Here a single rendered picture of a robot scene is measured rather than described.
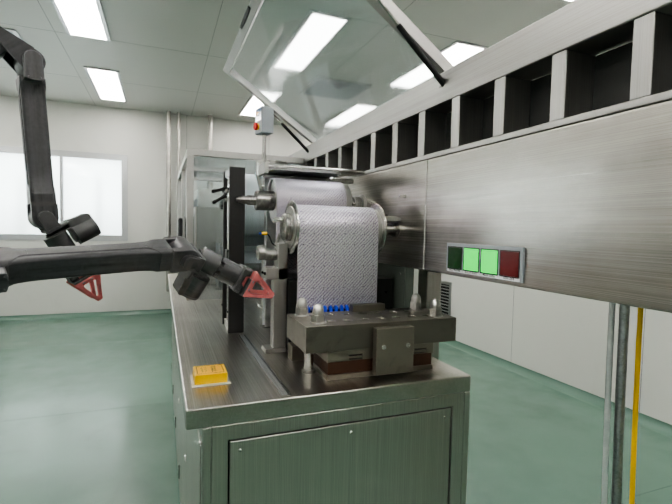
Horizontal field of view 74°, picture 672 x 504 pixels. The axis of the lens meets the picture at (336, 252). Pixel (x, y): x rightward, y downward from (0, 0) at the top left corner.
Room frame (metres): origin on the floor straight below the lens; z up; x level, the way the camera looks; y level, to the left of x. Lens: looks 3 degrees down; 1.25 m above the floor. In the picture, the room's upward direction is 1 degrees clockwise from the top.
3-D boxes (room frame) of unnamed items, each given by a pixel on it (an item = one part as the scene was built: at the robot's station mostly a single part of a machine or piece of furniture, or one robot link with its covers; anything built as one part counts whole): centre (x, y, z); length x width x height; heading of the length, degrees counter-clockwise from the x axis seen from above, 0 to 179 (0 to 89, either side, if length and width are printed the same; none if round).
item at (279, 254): (1.24, 0.17, 1.05); 0.06 x 0.05 x 0.31; 112
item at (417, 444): (2.12, 0.42, 0.43); 2.52 x 0.64 x 0.86; 22
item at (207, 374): (0.99, 0.28, 0.91); 0.07 x 0.07 x 0.02; 22
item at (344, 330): (1.12, -0.09, 1.00); 0.40 x 0.16 x 0.06; 112
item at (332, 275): (1.21, -0.01, 1.11); 0.23 x 0.01 x 0.18; 112
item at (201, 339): (2.11, 0.43, 0.88); 2.52 x 0.66 x 0.04; 22
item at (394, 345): (1.04, -0.14, 0.96); 0.10 x 0.03 x 0.11; 112
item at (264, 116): (1.75, 0.30, 1.66); 0.07 x 0.07 x 0.10; 32
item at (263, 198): (1.45, 0.24, 1.33); 0.06 x 0.06 x 0.06; 22
